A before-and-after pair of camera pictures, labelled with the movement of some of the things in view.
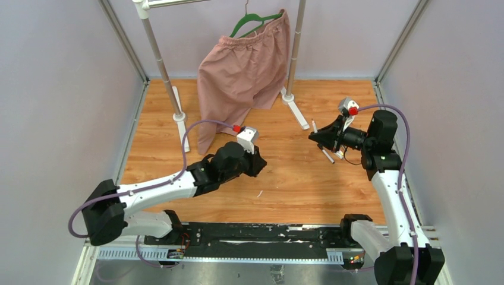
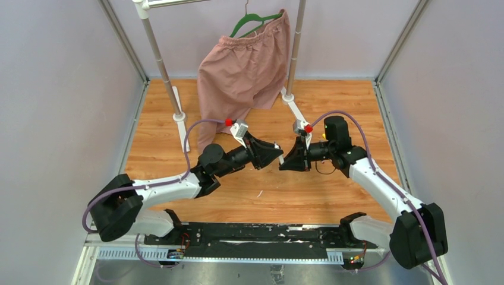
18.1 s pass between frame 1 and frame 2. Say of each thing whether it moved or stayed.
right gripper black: moved
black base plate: stayed
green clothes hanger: stayed
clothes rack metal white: stayed
